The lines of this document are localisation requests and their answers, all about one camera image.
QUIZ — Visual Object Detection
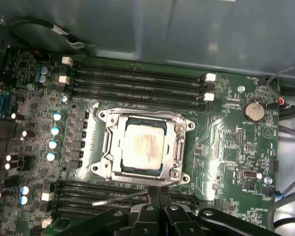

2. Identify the thin fan header wire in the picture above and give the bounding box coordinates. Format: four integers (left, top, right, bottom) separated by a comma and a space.
265, 64, 295, 106

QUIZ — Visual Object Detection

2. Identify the blue rear port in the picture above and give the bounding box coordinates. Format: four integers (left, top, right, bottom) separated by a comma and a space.
0, 88, 12, 113

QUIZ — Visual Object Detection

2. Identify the CPU socket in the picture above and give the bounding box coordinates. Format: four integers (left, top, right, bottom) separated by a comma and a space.
92, 107, 196, 186

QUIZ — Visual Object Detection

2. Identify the metal socket cover frame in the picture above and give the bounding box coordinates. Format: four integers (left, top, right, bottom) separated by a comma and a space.
102, 112, 189, 181

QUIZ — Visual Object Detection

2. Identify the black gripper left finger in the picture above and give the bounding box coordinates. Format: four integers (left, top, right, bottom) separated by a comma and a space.
61, 186, 160, 236

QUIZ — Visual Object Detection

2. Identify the black open PC case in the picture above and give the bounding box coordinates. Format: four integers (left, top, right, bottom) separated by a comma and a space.
0, 0, 295, 236

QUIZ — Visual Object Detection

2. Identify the green motherboard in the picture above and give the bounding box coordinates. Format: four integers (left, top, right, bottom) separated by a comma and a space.
0, 46, 282, 236

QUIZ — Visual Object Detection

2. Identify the black cable with white label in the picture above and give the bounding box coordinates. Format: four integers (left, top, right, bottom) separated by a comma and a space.
10, 16, 97, 50

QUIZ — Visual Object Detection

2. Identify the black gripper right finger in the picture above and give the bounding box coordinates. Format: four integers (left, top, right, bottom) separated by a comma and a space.
158, 186, 273, 236

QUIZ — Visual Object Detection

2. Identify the internal USB port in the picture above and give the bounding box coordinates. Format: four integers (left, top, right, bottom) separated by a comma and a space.
236, 168, 258, 181

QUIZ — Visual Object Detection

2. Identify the square silver CPU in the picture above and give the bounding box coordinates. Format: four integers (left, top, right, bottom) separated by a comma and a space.
119, 115, 172, 177

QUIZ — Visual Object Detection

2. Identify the silver coin battery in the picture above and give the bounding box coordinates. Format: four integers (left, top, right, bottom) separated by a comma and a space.
243, 99, 266, 122

